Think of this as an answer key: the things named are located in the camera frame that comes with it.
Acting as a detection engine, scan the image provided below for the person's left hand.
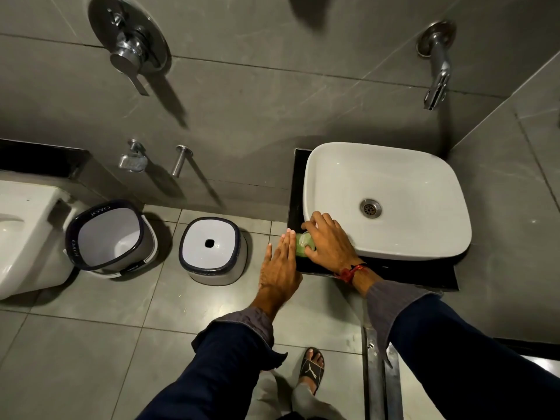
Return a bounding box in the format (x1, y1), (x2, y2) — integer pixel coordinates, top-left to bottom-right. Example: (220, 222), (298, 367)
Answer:
(253, 228), (303, 312)

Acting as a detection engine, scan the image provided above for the person's right hand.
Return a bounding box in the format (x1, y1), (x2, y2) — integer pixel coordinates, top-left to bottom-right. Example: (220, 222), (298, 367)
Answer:
(301, 211), (367, 285)

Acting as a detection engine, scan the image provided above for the green soap bar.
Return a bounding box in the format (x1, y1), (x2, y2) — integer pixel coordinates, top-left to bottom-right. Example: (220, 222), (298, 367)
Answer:
(295, 232), (317, 259)

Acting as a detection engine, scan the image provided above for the person's right forearm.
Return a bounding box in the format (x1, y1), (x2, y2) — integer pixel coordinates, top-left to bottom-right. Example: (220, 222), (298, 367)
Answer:
(350, 269), (560, 420)

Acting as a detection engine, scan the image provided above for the person's left forearm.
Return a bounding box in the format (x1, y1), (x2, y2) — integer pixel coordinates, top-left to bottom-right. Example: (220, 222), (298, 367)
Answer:
(136, 297), (289, 420)

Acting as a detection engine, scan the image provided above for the red wrist thread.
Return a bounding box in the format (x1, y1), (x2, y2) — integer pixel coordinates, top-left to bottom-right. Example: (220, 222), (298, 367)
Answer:
(334, 262), (368, 285)

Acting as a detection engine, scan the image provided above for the white stool with dark rim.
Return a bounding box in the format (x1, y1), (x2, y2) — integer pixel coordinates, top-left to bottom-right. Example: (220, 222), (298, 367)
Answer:
(178, 217), (249, 287)

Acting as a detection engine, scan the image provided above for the white ceramic wash basin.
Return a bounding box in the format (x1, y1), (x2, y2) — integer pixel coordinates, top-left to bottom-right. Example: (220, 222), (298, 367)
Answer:
(303, 142), (473, 261)

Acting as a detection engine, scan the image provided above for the black stone counter slab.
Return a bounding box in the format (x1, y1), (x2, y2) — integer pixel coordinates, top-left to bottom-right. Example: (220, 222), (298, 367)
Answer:
(287, 148), (461, 292)

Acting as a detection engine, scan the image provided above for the black sandal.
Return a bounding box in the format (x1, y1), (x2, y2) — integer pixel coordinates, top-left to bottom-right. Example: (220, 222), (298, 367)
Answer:
(299, 347), (326, 397)

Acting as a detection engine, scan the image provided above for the steel door threshold strip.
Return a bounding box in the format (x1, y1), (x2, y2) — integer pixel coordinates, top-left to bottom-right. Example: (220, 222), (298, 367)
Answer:
(362, 324), (404, 420)

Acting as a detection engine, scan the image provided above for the person's grey trouser leg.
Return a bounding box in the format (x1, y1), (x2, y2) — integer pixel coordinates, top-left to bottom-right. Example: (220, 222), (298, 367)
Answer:
(245, 371), (347, 420)

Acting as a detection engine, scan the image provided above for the white bucket with dark rim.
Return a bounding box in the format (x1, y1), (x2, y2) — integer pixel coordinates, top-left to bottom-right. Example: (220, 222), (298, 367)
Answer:
(64, 199), (159, 280)

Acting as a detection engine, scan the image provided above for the chrome angle valve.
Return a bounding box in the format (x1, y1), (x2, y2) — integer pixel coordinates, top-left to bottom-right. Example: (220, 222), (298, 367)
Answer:
(118, 139), (149, 174)

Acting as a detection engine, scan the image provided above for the black stone ledge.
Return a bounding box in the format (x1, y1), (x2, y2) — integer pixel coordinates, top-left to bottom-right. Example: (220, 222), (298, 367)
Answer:
(0, 138), (92, 180)

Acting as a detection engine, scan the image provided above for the chrome shower mixer valve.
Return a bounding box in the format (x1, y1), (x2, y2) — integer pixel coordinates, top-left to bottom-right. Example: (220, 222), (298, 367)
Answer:
(87, 0), (172, 97)

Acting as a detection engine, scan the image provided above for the chrome wall peg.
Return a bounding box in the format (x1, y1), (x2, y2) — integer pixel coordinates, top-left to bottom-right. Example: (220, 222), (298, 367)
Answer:
(170, 145), (194, 178)

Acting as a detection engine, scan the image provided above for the chrome wall spout tap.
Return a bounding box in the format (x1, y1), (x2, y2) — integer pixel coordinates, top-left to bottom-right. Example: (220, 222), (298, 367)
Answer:
(416, 20), (457, 111)

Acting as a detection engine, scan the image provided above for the white wall-hung toilet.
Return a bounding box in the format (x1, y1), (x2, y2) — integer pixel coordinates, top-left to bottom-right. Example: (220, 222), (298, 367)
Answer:
(0, 179), (89, 301)

